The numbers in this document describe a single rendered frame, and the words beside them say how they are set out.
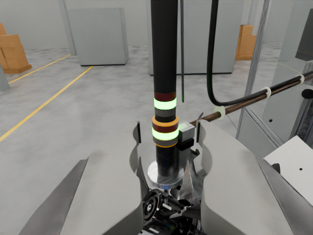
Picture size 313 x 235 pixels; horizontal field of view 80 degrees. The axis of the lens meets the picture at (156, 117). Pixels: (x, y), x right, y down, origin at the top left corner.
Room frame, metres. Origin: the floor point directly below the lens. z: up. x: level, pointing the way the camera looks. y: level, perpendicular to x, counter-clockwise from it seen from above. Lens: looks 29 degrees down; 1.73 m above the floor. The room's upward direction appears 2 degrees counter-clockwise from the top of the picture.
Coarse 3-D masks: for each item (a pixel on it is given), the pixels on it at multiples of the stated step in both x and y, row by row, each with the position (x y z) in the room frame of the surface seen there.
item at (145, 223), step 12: (156, 192) 0.39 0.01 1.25; (144, 204) 0.39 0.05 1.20; (156, 204) 0.36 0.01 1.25; (168, 204) 0.35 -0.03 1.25; (180, 204) 0.40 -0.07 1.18; (144, 216) 0.34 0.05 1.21; (156, 216) 0.32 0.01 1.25; (168, 216) 0.32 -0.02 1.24; (144, 228) 0.31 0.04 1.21; (156, 228) 0.30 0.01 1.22; (168, 228) 0.31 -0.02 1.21; (180, 228) 0.32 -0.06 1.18; (192, 228) 0.31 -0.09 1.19
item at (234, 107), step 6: (306, 78) 0.53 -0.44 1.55; (288, 84) 0.48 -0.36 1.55; (294, 84) 0.49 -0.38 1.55; (276, 90) 0.44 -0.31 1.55; (282, 90) 0.46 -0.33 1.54; (258, 96) 0.41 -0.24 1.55; (264, 96) 0.41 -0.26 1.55; (246, 102) 0.38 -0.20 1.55; (252, 102) 0.39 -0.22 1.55; (228, 108) 0.35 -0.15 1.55; (234, 108) 0.35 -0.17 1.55; (240, 108) 0.37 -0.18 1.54; (210, 114) 0.33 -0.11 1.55; (216, 114) 0.33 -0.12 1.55; (210, 120) 0.31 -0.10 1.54
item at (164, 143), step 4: (156, 140) 0.25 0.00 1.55; (160, 140) 0.25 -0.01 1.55; (164, 140) 0.24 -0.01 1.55; (168, 140) 0.24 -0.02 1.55; (172, 140) 0.25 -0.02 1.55; (176, 140) 0.25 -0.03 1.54; (160, 144) 0.25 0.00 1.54; (164, 144) 0.24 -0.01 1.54; (168, 144) 0.24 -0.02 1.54; (172, 144) 0.25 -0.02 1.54
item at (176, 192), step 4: (180, 184) 0.46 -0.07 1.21; (172, 188) 0.40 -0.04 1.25; (176, 188) 0.43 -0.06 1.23; (180, 188) 0.43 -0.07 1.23; (172, 192) 0.40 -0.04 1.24; (176, 192) 0.42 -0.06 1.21; (176, 196) 0.42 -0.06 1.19; (192, 204) 0.35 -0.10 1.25; (180, 212) 0.32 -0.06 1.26; (180, 216) 0.30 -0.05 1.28; (184, 216) 0.29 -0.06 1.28; (140, 232) 0.35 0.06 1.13
